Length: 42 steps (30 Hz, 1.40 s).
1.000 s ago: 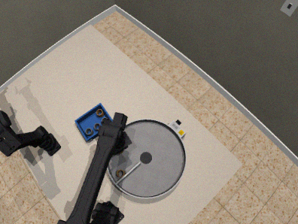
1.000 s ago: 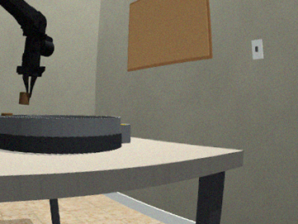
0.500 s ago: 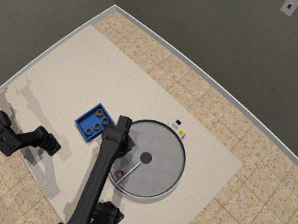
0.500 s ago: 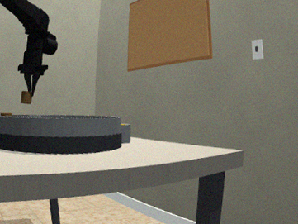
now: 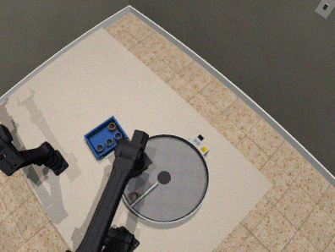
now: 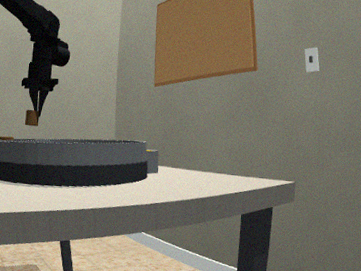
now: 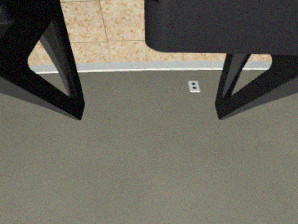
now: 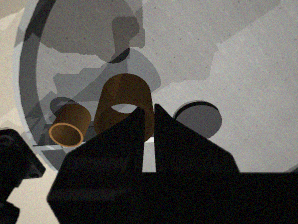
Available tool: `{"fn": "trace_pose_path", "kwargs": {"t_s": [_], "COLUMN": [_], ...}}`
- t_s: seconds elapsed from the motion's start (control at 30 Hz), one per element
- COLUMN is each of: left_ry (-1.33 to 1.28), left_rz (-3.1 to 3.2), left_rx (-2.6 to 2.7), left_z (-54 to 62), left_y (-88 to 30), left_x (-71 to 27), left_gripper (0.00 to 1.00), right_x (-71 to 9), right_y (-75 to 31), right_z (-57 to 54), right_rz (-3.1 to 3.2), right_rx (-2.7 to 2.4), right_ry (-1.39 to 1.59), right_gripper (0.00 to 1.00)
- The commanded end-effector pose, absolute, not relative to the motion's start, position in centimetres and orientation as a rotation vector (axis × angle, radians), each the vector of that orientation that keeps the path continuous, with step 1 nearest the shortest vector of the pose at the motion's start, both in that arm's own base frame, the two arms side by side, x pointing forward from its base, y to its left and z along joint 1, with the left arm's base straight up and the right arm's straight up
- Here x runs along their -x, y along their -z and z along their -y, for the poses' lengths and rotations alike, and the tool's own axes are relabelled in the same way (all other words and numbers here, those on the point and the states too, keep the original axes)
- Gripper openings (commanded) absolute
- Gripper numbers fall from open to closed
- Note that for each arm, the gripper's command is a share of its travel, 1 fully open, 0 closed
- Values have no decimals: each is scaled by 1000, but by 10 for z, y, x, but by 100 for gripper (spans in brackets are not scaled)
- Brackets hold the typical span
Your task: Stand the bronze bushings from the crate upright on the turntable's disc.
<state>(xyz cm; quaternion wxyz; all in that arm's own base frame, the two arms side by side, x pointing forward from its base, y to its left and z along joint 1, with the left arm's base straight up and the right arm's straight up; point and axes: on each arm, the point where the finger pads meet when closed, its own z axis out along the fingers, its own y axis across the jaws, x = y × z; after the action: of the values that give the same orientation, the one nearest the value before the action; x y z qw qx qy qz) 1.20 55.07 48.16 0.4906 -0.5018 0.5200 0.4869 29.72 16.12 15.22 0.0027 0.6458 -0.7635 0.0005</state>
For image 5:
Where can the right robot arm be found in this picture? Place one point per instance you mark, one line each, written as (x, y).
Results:
(98, 233)

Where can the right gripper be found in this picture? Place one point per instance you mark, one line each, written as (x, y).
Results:
(144, 165)

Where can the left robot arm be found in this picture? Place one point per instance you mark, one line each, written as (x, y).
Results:
(13, 161)

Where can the blue crate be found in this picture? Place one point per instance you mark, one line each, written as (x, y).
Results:
(100, 134)

